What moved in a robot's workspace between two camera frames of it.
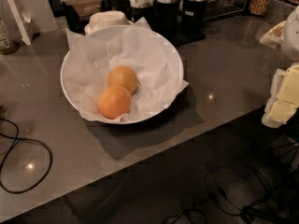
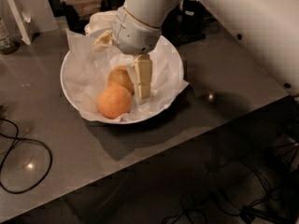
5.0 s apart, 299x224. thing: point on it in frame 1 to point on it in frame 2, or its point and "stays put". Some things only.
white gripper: [291, 36] to [132, 35]
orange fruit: [122, 76] stays put
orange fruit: [114, 102] stays put
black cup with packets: [193, 11] stays put
